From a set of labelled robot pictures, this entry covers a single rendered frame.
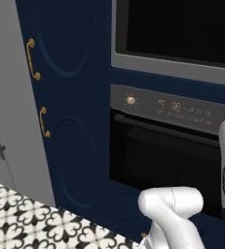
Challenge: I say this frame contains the tall navy cupboard door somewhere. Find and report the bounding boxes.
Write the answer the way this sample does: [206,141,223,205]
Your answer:
[15,0,114,102]

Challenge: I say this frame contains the grey built-in microwave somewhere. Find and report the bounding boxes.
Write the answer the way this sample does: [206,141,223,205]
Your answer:
[110,0,225,87]

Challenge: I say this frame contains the copper oven knob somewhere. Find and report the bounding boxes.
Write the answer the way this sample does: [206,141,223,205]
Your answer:
[125,93,138,108]

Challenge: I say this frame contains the black built-in oven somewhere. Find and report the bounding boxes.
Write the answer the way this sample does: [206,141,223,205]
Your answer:
[108,83,225,220]

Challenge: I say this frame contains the navy drawer front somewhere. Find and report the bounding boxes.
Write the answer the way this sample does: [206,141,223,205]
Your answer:
[106,180,225,249]

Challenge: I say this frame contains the grey fridge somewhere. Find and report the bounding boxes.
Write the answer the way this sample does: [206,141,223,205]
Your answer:
[0,0,57,208]

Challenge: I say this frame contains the black oven door handle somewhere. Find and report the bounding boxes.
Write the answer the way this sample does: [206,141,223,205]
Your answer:
[113,113,222,141]

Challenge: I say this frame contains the brass cupboard handle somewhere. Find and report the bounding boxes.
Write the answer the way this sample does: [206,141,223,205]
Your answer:
[25,37,42,82]
[38,106,52,139]

